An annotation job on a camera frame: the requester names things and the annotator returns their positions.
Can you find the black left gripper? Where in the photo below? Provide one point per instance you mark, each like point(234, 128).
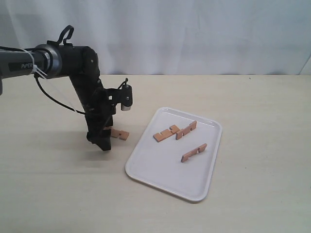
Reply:
point(99, 110)

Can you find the wooden notched plank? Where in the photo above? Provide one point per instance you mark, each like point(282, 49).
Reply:
point(122, 135)
point(193, 152)
point(166, 133)
point(192, 126)

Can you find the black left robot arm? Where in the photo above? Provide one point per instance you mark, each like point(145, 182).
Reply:
point(80, 64)

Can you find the white plastic tray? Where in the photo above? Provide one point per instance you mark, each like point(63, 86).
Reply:
point(158, 164)

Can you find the white zip tie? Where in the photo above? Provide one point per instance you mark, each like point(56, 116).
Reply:
point(38, 71)

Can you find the white backdrop curtain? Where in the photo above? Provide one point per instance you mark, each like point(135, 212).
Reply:
point(172, 37)

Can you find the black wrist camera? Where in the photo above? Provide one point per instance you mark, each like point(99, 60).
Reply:
point(121, 95)

